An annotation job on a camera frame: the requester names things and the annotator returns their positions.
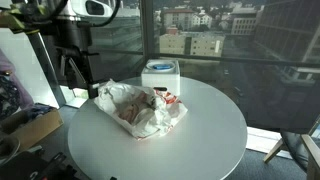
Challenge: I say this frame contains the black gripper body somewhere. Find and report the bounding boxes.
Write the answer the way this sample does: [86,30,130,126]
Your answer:
[49,18,95,60]

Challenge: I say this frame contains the white plastic bag red print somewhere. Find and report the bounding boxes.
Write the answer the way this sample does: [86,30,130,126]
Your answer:
[93,78,188,141]

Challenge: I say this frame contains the blue cloth in cardboard box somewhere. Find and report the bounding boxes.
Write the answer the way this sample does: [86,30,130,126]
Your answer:
[25,103,55,122]

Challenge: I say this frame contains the purple patterned clothes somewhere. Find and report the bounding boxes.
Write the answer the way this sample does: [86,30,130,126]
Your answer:
[0,48,35,122]

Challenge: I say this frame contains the brown cardboard box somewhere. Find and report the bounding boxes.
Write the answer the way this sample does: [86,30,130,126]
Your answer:
[0,106,64,152]

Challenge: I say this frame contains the white square box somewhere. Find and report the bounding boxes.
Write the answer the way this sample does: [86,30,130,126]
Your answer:
[140,59,181,97]

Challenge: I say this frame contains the blue tape roll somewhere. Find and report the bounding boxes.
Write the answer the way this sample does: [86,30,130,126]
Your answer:
[145,60,177,72]

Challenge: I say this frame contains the blue object in bowl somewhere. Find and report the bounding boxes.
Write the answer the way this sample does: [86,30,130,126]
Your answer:
[152,64,175,71]

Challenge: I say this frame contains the dark window mullion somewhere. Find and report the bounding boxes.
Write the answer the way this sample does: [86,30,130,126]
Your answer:
[139,0,156,63]

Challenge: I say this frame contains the black equipment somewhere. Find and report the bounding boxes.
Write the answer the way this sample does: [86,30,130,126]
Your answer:
[0,151,83,180]

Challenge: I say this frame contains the grey round bowl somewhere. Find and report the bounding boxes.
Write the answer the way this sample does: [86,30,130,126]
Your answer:
[0,134,22,167]

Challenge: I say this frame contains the wooden chair grey cushion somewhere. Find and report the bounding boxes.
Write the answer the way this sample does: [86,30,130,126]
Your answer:
[263,116,320,180]

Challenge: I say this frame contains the grey window frame post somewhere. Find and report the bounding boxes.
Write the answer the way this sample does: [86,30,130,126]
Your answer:
[27,31,67,108]

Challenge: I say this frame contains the yellow-green wrist camera mount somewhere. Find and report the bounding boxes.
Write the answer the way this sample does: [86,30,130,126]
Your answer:
[0,5,46,35]

